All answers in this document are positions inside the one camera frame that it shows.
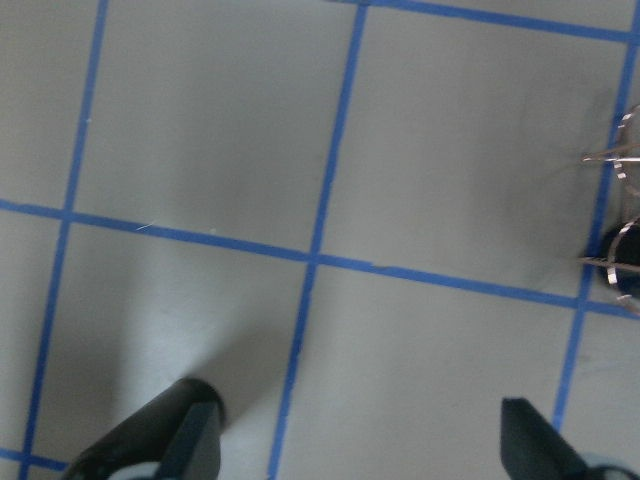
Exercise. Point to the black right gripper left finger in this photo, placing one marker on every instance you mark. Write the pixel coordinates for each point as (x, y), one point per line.
(194, 452)

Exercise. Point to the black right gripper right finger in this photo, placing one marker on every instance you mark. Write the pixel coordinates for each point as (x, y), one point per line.
(532, 449)

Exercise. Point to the dark wine bottle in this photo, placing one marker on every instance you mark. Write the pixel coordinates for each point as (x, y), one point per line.
(620, 248)
(136, 446)

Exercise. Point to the copper wire wine basket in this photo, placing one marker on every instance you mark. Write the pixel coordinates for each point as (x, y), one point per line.
(623, 158)

